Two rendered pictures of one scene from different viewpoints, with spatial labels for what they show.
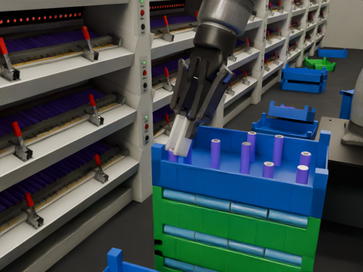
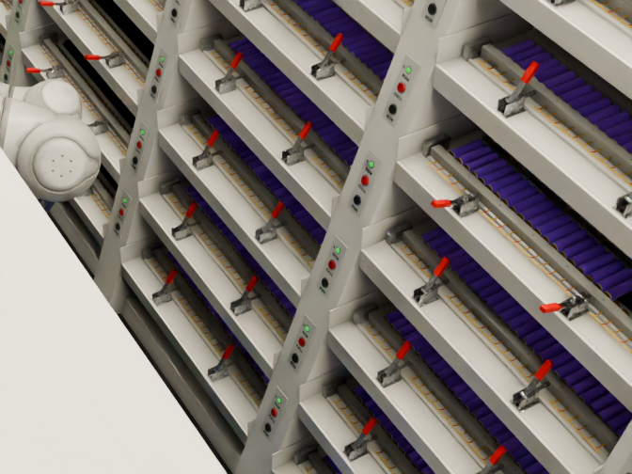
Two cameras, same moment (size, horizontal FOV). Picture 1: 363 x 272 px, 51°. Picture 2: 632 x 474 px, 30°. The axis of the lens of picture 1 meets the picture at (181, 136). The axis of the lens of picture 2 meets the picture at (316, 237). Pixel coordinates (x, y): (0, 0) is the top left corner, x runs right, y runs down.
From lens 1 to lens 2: 2.64 m
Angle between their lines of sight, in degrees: 92
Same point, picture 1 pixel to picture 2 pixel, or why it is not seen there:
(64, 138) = (207, 271)
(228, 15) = not seen: hidden behind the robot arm
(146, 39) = (325, 307)
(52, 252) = (163, 355)
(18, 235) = (150, 286)
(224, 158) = not seen: hidden behind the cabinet
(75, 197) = (190, 341)
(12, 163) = (171, 226)
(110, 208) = (217, 434)
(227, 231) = not seen: outside the picture
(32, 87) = (200, 186)
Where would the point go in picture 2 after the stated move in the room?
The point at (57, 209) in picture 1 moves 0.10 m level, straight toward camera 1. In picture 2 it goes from (176, 321) to (134, 308)
